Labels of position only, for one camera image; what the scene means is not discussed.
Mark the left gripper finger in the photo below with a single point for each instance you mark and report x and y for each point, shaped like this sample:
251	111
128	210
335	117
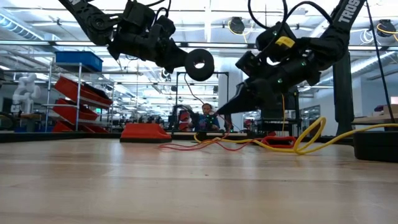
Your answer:
175	59

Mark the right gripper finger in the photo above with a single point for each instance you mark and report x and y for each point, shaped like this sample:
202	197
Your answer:
245	99

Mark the black spool with white labels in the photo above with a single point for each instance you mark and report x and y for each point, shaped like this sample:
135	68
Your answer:
188	67

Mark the red-rimmed grey square pad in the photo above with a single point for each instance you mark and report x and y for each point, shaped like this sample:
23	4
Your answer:
144	132

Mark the black soft pouch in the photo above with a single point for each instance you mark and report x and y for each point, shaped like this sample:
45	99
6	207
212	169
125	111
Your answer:
376	146

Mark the background black robot arm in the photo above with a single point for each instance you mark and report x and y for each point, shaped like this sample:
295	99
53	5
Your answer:
186	112

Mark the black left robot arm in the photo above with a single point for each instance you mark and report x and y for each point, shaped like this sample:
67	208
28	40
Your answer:
90	18

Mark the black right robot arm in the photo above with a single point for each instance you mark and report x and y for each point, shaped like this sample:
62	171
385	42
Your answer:
335	34

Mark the white building column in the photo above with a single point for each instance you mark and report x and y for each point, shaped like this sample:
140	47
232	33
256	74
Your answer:
228	77

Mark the person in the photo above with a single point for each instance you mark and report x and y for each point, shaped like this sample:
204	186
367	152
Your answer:
206	119

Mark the black monitor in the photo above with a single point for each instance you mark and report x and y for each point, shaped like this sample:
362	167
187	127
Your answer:
292	105

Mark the blue plastic bin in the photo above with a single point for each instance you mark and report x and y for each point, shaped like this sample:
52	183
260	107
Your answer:
79	60

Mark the red bin shelf rack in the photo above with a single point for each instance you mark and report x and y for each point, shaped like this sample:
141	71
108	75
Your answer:
71	90

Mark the wood-top desk on casters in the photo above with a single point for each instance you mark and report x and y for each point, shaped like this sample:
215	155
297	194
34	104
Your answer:
373	119

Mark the black gantry frame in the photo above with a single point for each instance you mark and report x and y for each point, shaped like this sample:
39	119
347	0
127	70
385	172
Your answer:
180	93

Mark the black upright post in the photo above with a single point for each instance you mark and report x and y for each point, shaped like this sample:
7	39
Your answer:
343	102

